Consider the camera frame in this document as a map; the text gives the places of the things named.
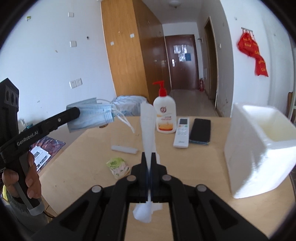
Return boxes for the white tissue cloth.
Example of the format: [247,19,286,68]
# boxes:
[133,102,163,223]

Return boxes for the blue surgical face mask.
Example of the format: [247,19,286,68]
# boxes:
[66,97,135,133]

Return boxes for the person's left hand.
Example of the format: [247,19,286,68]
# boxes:
[2,152,42,199]

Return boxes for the green wet wipes packet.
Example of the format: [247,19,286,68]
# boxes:
[106,158,130,180]

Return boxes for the small white foam strip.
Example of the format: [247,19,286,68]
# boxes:
[111,145,138,155]

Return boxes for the white remote control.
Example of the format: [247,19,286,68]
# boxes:
[173,118,190,148]

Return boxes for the black smartphone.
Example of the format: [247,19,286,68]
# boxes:
[189,118,211,145]

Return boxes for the white styrofoam box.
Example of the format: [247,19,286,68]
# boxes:
[224,103,295,199]

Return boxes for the light blue bedding bundle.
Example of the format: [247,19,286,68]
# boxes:
[112,95,147,116]

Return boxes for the white lotion pump bottle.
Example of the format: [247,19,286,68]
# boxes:
[153,80,177,134]

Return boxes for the red fire extinguisher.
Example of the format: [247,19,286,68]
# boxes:
[199,78,205,92]

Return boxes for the wooden wardrobe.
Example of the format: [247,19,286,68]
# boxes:
[101,1,170,103]

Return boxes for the dark brown entrance door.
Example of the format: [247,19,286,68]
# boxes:
[165,35,199,90]

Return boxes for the red hanging cloth bags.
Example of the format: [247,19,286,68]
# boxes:
[237,31,268,77]

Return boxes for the ceiling lamp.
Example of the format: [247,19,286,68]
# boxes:
[168,0,182,9]

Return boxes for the white wall outlet plate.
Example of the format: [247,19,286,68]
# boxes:
[69,78,82,89]

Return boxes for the white wall switch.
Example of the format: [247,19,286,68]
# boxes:
[70,41,77,48]

